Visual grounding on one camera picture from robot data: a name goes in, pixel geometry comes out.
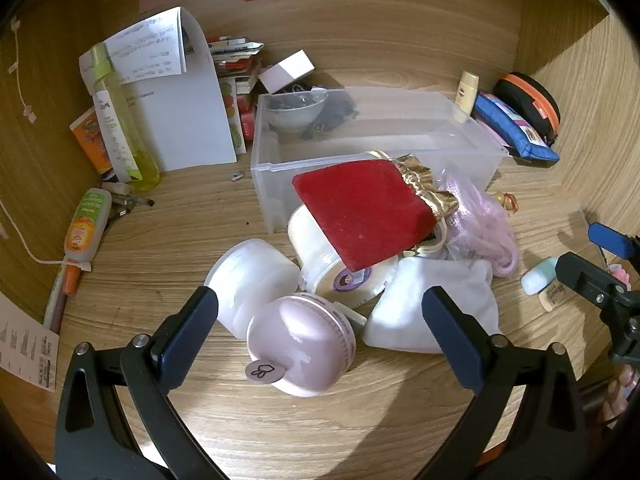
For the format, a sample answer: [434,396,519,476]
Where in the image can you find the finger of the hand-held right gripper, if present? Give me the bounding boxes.
[588,221,633,260]
[556,252,632,307]

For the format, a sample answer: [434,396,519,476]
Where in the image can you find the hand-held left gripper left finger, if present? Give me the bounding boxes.
[54,286,221,480]

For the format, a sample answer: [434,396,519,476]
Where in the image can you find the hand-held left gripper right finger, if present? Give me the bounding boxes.
[421,285,586,480]

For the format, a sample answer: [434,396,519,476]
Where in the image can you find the white cloth pouch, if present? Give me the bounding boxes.
[362,257,501,354]

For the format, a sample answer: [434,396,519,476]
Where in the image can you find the white tape roll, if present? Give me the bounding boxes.
[287,204,397,309]

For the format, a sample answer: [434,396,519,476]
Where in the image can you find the red velvet pouch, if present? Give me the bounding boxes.
[292,149,459,269]

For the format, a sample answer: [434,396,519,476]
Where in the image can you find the clear plastic storage box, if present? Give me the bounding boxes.
[250,86,510,234]

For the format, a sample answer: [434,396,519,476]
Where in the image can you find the yellow spray bottle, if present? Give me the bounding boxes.
[90,42,162,192]

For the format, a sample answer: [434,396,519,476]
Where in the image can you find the person's right hand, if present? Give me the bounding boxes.
[602,364,640,427]

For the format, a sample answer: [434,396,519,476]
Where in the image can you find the small beige tube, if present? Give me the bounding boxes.
[538,283,584,312]

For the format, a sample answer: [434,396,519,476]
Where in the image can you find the small mint white bottle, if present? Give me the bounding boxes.
[520,256,560,295]

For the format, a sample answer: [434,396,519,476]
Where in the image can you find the white round jar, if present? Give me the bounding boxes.
[204,239,302,339]

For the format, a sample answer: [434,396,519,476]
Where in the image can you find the pink mesh bag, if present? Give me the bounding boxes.
[439,175,522,277]

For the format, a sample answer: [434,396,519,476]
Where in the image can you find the pink round jar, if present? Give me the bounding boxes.
[246,293,358,398]

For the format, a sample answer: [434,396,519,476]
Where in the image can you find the orange pen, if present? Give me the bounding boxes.
[42,260,82,333]

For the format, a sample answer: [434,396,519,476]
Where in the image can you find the metal nail clippers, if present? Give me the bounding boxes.
[102,182,156,222]

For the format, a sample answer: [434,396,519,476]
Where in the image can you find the green orange squeeze bottle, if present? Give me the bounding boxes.
[62,187,114,267]

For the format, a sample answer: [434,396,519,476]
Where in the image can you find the blue patchwork pencil case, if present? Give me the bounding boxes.
[472,92,560,162]

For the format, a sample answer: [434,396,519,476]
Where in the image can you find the black orange zip case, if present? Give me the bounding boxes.
[492,72,562,147]

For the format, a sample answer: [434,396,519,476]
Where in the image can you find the white printed receipt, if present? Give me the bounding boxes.
[0,292,61,394]

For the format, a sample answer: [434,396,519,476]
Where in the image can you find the cream lotion bottle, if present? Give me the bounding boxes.
[453,70,480,124]

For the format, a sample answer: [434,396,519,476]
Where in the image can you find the orange sunscreen tube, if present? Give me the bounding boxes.
[69,106,119,182]

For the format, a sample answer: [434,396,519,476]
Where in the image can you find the fruit print card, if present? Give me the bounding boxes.
[219,76,249,154]

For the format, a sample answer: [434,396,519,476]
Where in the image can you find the folded white paper sheet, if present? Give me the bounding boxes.
[79,7,239,174]

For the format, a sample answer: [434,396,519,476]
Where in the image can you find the white bowl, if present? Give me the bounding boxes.
[263,91,329,134]

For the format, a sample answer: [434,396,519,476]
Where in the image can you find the dark key bunch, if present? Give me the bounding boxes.
[300,87,359,142]

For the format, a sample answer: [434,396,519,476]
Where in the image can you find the small pink white box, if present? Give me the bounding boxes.
[257,49,316,95]

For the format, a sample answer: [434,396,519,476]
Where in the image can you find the stack of booklets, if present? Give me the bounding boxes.
[206,35,267,143]

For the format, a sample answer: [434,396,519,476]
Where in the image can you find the white cable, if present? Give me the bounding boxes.
[0,15,93,273]

